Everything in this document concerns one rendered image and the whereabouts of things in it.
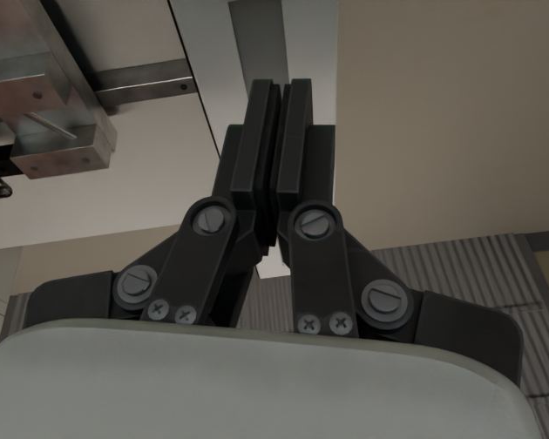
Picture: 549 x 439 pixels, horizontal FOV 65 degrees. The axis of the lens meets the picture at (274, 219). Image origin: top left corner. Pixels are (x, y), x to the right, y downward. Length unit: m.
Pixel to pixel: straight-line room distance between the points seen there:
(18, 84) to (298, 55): 0.22
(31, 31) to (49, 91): 0.04
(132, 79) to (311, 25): 0.23
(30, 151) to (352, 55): 1.22
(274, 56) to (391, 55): 1.29
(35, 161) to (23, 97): 0.08
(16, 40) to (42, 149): 0.10
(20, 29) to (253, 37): 0.19
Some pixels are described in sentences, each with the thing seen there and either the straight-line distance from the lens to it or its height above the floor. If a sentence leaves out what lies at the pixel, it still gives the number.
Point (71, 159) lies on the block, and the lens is 0.45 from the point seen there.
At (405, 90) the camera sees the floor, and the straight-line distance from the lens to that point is 1.70.
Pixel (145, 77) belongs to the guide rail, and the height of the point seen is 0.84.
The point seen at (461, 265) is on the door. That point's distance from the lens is 2.72.
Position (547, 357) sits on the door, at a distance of 2.66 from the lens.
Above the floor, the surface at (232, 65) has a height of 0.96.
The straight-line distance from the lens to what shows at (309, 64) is 0.30.
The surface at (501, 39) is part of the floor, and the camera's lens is 1.71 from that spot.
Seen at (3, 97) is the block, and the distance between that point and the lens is 0.41.
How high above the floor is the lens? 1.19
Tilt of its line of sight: 33 degrees down
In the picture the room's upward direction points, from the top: 174 degrees clockwise
